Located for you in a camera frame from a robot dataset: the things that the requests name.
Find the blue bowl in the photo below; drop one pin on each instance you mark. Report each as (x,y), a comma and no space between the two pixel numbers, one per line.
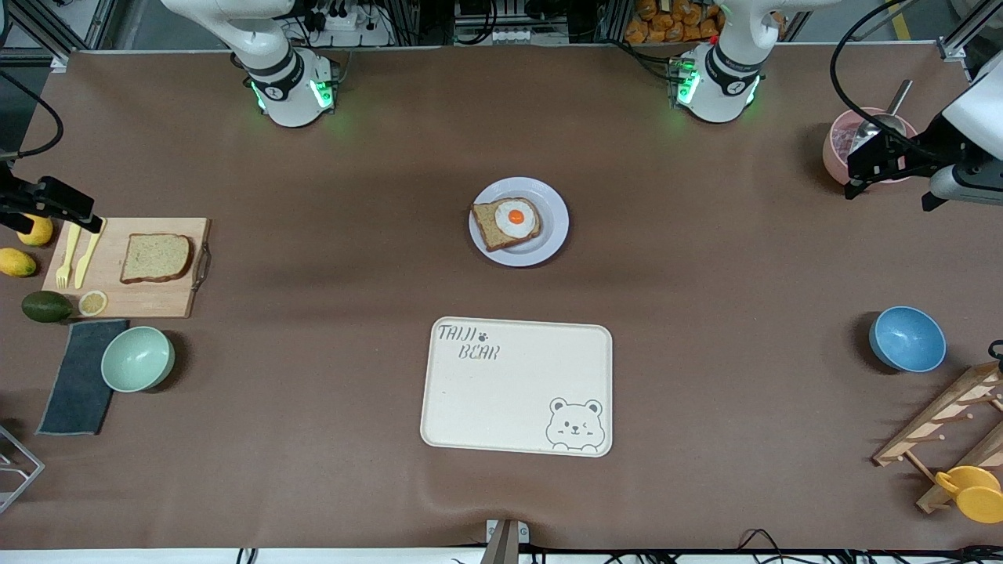
(907,341)

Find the wooden rack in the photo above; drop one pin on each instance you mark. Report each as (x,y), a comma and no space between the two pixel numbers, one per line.
(948,407)

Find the yellow plastic fork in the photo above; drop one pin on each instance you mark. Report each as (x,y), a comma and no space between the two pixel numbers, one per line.
(63,276)

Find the green avocado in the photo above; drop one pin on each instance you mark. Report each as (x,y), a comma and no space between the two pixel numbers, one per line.
(45,307)

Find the aluminium frame profile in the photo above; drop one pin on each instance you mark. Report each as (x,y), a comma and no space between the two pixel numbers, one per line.
(950,48)
(63,63)

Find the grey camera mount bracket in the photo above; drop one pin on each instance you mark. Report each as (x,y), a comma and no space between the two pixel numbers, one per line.
(505,544)

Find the yellow cup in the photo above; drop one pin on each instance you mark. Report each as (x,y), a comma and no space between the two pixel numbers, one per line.
(979,497)

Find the round yellow lemon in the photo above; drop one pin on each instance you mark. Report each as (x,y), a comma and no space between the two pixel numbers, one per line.
(38,235)

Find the white round plate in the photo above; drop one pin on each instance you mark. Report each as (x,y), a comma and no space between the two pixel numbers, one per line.
(552,227)

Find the dark grey cloth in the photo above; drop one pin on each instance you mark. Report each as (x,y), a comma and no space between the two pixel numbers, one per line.
(74,392)

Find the orange bread rolls bag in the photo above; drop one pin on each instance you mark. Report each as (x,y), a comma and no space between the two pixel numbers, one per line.
(674,23)

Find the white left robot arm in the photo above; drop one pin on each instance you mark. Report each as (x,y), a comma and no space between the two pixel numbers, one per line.
(721,86)

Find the clear ice cubes pile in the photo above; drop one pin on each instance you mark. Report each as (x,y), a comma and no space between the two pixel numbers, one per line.
(844,141)

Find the mint green bowl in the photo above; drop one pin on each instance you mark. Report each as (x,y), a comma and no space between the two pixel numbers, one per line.
(137,360)

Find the oval yellow lemon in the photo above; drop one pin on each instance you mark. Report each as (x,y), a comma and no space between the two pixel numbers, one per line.
(16,262)

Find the pink bowl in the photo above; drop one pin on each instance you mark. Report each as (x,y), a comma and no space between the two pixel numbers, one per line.
(829,160)

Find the cream bear print tray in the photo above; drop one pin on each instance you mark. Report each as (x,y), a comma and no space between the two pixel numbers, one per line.
(509,392)

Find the wooden cutting board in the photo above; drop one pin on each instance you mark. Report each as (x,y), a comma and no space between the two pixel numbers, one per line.
(157,299)

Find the white power strip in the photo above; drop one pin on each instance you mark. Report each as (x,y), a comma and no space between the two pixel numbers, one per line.
(345,22)

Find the yellow plastic knife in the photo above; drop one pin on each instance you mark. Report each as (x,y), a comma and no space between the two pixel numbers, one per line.
(82,274)

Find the fried egg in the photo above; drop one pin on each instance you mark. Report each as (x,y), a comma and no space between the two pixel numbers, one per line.
(506,227)

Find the lemon slice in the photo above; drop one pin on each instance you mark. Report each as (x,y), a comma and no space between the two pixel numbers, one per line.
(92,303)

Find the brown bread slice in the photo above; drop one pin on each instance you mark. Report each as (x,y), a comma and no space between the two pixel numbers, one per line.
(487,233)
(155,257)

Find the metal scoop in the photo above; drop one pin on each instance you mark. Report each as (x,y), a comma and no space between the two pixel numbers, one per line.
(899,98)

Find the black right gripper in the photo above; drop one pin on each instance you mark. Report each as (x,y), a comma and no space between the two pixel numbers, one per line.
(17,197)

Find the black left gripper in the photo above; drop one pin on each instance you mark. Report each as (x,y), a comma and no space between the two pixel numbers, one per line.
(930,146)

